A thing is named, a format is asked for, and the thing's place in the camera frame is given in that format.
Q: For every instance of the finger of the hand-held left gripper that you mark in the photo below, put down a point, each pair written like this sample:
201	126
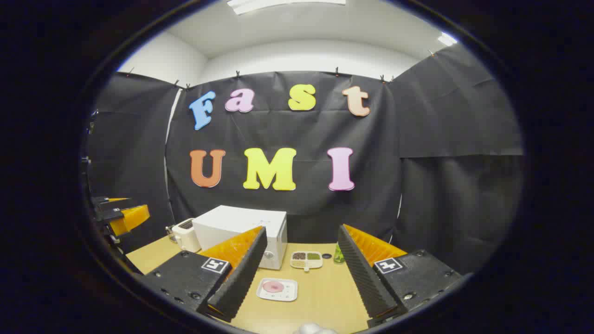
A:
109	201
132	219

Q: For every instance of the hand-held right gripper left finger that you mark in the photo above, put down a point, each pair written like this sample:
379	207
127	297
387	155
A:
241	278

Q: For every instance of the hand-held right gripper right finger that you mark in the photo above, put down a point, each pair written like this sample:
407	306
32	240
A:
366	278

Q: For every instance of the pink round food slice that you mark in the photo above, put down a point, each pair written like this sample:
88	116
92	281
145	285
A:
273	286

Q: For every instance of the white square plate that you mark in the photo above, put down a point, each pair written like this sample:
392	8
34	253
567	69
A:
287	294

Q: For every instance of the white microwave oven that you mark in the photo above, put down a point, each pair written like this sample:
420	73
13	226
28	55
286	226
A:
232	220

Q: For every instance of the green drink bottle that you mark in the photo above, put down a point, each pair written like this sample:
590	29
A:
338	256

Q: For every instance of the white toaster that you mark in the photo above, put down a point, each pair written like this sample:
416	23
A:
188	236

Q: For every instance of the divided dish of grains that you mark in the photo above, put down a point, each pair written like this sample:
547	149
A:
306	262

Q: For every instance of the ceiling light panel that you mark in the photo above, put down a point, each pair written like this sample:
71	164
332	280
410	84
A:
447	39
283	4

